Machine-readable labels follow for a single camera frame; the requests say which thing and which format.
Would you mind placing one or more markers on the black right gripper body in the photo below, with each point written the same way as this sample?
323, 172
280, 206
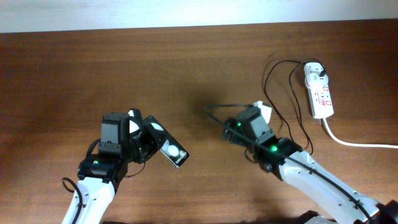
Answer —
236, 136

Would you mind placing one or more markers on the white USB charger adapter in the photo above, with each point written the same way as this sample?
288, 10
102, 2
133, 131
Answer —
315, 75

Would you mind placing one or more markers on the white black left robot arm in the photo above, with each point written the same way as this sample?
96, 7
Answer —
100, 173

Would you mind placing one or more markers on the black smartphone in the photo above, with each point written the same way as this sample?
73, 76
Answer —
165, 142

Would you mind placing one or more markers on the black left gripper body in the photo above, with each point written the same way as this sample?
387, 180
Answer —
143, 145

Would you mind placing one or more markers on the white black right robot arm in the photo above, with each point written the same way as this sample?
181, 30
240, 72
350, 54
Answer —
291, 164

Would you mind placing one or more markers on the white power strip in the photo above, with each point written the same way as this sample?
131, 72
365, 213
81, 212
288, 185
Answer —
320, 101

